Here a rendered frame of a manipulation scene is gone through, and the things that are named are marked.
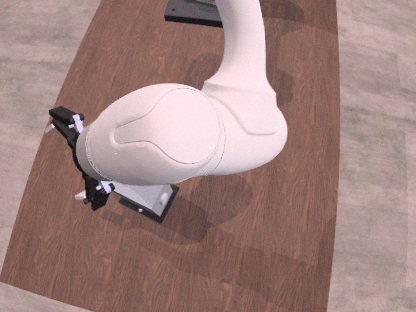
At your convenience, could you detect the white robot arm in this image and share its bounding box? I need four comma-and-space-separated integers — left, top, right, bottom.
76, 0, 287, 186

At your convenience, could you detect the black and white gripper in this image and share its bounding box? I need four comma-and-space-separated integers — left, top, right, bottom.
45, 106, 115, 211

